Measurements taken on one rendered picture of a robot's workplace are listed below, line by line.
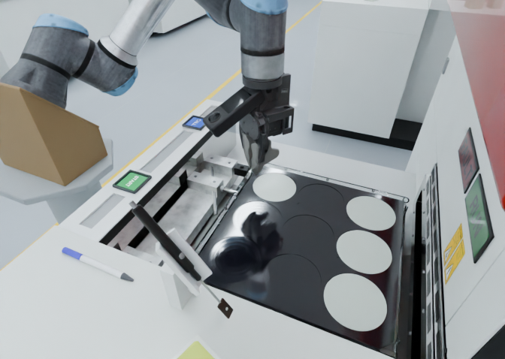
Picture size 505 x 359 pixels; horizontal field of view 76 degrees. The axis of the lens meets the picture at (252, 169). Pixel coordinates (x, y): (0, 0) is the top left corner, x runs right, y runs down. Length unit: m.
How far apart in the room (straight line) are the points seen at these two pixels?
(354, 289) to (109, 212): 0.46
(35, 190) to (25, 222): 1.27
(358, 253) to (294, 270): 0.13
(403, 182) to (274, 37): 0.59
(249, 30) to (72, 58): 0.58
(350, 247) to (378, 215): 0.11
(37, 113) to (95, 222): 0.35
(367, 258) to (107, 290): 0.44
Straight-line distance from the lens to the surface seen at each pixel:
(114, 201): 0.69
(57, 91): 0.98
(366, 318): 0.59
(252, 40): 0.55
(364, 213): 0.73
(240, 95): 0.59
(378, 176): 0.97
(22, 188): 1.06
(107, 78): 1.04
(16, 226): 2.30
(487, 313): 0.42
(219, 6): 0.61
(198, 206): 0.74
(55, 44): 1.00
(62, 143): 0.97
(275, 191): 0.74
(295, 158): 0.98
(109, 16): 4.33
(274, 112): 0.61
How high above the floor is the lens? 1.40
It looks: 38 degrees down
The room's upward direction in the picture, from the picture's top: straight up
